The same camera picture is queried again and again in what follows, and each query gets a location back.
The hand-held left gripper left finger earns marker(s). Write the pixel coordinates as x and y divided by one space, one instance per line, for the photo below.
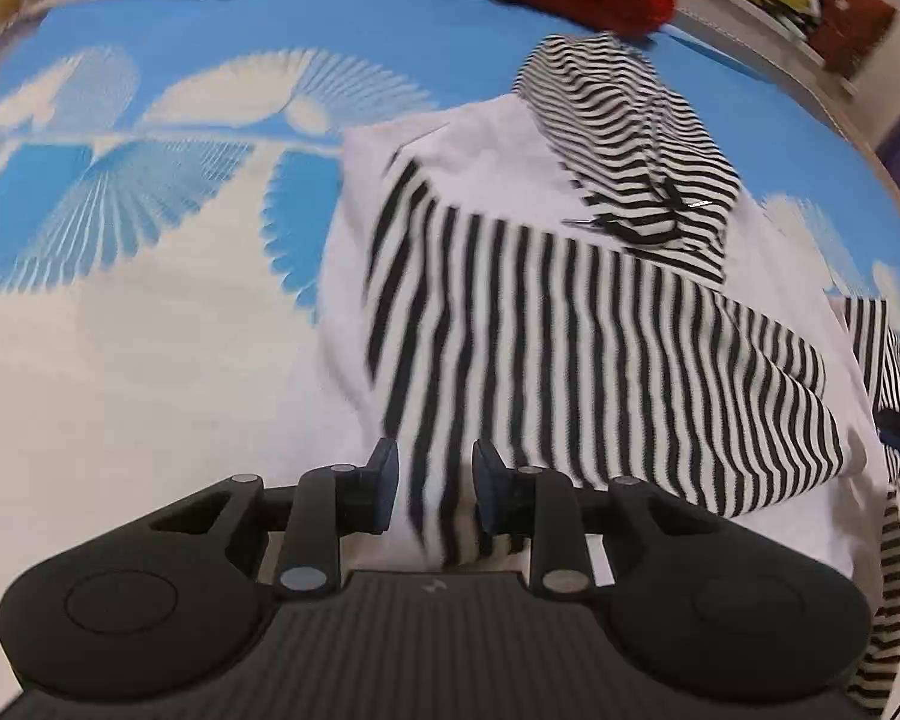
385 486

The blue white printed blanket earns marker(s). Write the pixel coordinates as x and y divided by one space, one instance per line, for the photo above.
150 255

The black white striped hooded shirt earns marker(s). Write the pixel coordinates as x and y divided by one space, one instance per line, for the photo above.
585 360

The dark red bag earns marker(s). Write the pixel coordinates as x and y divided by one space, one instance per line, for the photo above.
855 22

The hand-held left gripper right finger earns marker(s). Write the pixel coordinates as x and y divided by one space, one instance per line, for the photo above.
487 496

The wooden bed frame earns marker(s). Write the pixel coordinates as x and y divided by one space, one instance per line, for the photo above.
817 82

